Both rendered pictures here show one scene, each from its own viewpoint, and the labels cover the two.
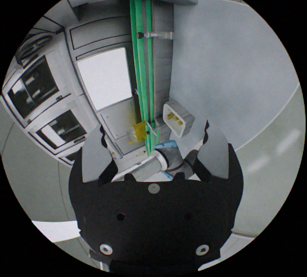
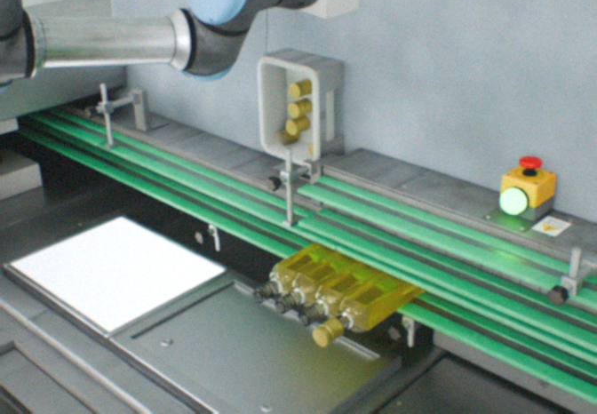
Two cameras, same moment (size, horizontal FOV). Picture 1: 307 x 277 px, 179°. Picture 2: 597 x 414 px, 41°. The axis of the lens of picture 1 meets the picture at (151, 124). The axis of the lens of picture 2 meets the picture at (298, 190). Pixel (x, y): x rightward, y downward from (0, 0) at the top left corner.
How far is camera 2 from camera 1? 184 cm
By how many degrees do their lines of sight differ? 92
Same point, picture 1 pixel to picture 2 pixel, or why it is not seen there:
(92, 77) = (68, 273)
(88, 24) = (11, 228)
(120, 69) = (140, 242)
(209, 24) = not seen: hidden behind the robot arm
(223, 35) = (151, 5)
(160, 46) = (162, 133)
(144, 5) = (83, 127)
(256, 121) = not seen: outside the picture
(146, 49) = (143, 151)
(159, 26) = (131, 123)
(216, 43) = not seen: hidden behind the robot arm
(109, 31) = (70, 222)
